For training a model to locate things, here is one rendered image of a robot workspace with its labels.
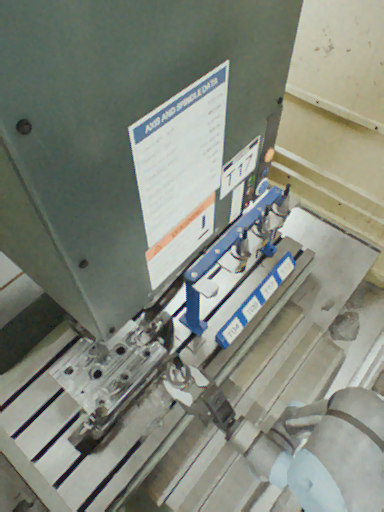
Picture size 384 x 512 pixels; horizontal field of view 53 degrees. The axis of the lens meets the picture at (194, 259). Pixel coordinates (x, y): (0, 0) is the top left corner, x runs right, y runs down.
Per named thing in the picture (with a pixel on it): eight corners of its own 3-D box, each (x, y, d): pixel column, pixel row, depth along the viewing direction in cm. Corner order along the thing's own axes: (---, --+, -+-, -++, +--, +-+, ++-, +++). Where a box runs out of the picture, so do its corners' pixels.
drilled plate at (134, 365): (167, 355, 128) (166, 349, 124) (101, 427, 115) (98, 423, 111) (119, 314, 136) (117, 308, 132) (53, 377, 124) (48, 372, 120)
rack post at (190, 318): (208, 326, 138) (211, 283, 113) (199, 337, 135) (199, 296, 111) (187, 309, 141) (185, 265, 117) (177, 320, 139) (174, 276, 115)
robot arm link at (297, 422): (377, 357, 68) (282, 395, 111) (345, 405, 63) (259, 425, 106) (434, 406, 65) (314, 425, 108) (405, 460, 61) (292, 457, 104)
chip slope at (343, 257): (360, 281, 181) (382, 249, 159) (277, 399, 151) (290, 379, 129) (211, 191, 213) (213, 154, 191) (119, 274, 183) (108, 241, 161)
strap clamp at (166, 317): (174, 328, 137) (172, 309, 125) (148, 356, 132) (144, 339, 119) (167, 323, 138) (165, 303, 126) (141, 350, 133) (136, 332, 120)
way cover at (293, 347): (344, 350, 162) (357, 334, 149) (208, 556, 123) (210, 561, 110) (283, 308, 173) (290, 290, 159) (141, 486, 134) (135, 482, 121)
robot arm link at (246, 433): (243, 453, 88) (264, 424, 91) (227, 439, 89) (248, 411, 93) (240, 458, 94) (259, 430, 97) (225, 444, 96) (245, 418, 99)
